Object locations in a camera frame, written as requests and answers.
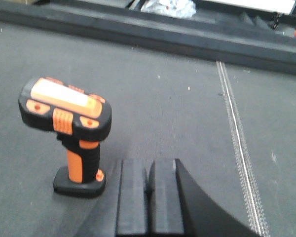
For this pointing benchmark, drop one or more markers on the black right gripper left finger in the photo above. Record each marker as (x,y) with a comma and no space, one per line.
(132,220)

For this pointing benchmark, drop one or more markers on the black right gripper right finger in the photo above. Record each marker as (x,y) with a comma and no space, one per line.
(179,207)

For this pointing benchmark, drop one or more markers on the orange black barcode scanner gun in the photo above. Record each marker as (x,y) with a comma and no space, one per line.
(80,120)

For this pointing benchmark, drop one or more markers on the crumpled white plastic bag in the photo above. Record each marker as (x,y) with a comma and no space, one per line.
(171,8)

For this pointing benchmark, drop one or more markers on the black conveyor side rail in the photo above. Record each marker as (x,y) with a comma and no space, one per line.
(218,31)

